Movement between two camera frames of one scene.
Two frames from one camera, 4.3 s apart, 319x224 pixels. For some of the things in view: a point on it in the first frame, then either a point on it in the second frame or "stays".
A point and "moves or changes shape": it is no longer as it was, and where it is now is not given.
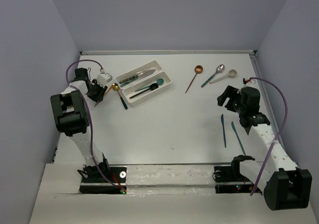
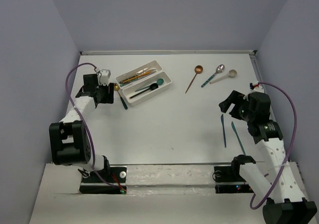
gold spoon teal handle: [116, 87] stays
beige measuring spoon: [233, 73] stays
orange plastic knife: [106, 92] moves or changes shape
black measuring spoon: [152, 86] stays
